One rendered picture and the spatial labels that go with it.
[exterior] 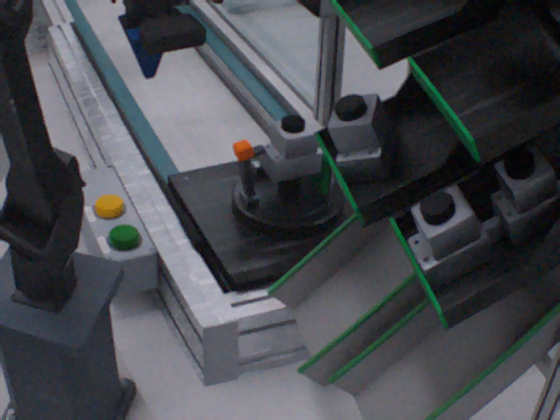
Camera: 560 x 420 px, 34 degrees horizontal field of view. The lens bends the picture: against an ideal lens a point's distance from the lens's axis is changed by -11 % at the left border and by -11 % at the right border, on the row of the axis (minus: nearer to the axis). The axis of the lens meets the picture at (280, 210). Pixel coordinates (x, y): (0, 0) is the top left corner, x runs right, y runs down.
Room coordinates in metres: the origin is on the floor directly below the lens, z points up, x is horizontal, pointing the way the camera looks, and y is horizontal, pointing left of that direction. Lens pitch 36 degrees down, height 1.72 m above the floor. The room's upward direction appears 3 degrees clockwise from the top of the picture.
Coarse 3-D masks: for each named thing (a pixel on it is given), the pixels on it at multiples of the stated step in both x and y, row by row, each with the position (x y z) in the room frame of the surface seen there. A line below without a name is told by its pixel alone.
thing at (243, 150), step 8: (240, 144) 1.03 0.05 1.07; (248, 144) 1.03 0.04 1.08; (240, 152) 1.02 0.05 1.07; (248, 152) 1.02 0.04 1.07; (256, 152) 1.03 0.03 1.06; (264, 152) 1.04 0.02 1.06; (240, 160) 1.02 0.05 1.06; (248, 160) 1.03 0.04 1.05; (240, 168) 1.03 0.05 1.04; (248, 168) 1.03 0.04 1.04; (248, 176) 1.03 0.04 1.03; (248, 184) 1.03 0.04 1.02; (248, 192) 1.03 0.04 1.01
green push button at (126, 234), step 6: (114, 228) 0.99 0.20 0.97; (120, 228) 0.99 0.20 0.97; (126, 228) 0.99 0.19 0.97; (132, 228) 0.99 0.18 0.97; (114, 234) 0.97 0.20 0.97; (120, 234) 0.97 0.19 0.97; (126, 234) 0.98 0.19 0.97; (132, 234) 0.98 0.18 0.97; (138, 234) 0.98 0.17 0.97; (114, 240) 0.96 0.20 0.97; (120, 240) 0.96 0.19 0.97; (126, 240) 0.96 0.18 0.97; (132, 240) 0.97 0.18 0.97; (138, 240) 0.97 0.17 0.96; (114, 246) 0.96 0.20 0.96; (120, 246) 0.96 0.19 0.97; (126, 246) 0.96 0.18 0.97; (132, 246) 0.96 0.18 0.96
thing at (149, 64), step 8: (128, 32) 0.90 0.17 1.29; (136, 32) 0.90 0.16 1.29; (136, 40) 0.88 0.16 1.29; (136, 48) 0.90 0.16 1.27; (136, 56) 0.92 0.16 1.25; (144, 56) 0.91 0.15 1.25; (152, 56) 0.92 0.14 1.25; (160, 56) 0.92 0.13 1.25; (144, 64) 0.91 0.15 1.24; (152, 64) 0.92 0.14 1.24; (144, 72) 0.92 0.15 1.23; (152, 72) 0.92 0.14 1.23
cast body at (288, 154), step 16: (272, 128) 1.06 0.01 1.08; (288, 128) 1.05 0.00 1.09; (304, 128) 1.06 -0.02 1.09; (272, 144) 1.06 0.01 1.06; (288, 144) 1.03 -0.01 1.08; (304, 144) 1.04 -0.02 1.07; (272, 160) 1.03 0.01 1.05; (288, 160) 1.04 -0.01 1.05; (304, 160) 1.04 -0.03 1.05; (320, 160) 1.05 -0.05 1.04; (272, 176) 1.03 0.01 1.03; (288, 176) 1.04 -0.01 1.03; (304, 176) 1.05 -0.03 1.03
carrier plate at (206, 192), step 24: (216, 168) 1.14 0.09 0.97; (192, 192) 1.08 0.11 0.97; (216, 192) 1.08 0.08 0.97; (192, 216) 1.03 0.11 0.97; (216, 216) 1.03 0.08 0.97; (216, 240) 0.98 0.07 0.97; (240, 240) 0.98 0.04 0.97; (264, 240) 0.99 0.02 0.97; (288, 240) 0.99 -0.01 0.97; (312, 240) 0.99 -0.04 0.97; (216, 264) 0.95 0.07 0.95; (240, 264) 0.94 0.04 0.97; (264, 264) 0.94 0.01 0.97; (288, 264) 0.94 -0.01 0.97; (240, 288) 0.90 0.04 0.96
